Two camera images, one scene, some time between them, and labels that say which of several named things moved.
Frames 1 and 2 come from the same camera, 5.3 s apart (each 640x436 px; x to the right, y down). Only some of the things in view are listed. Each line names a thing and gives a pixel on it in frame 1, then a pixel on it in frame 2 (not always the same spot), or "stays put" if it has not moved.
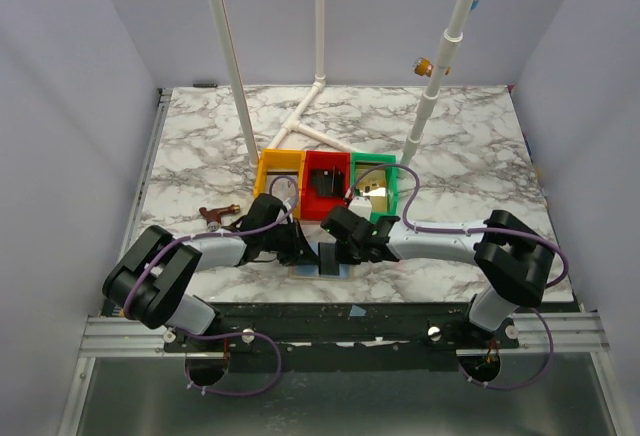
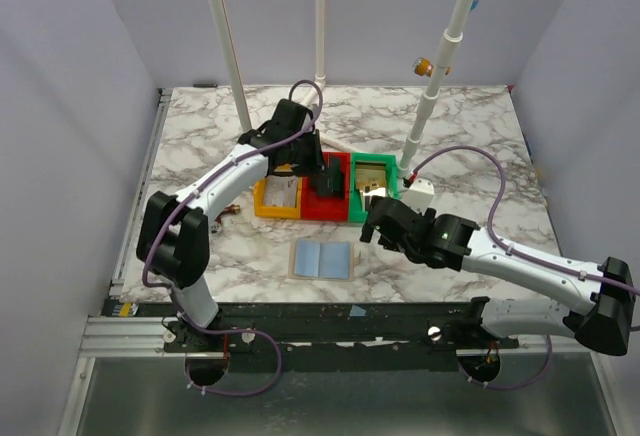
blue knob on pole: (475, 2) stays put
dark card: (330, 182) stays put
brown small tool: (214, 216) stays put
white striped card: (284, 185) stays put
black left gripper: (295, 245) -> (329, 182)
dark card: (328, 264) -> (335, 181)
